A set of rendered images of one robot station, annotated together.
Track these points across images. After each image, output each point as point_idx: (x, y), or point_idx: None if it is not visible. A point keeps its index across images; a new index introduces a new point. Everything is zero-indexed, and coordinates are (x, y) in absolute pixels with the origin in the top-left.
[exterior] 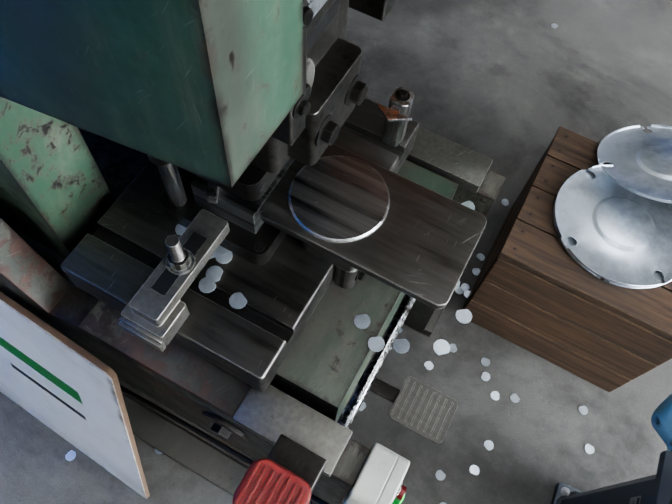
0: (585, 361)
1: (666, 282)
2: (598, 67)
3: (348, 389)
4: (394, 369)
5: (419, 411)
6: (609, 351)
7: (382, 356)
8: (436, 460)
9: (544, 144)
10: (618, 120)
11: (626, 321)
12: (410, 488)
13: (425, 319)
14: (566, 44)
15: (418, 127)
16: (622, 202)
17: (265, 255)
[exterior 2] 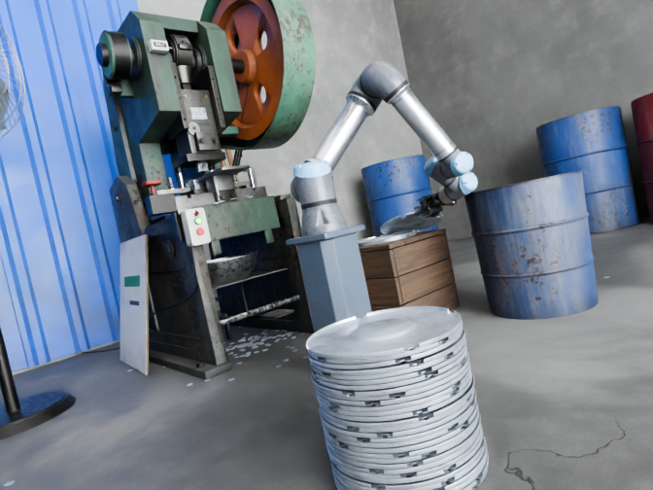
0: (381, 309)
1: (389, 239)
2: (469, 275)
3: (199, 206)
4: (291, 341)
5: (273, 313)
6: (379, 287)
7: (269, 304)
8: (288, 357)
9: None
10: (471, 282)
11: (366, 253)
12: (266, 364)
13: (309, 314)
14: (456, 274)
15: (264, 187)
16: (385, 235)
17: (194, 191)
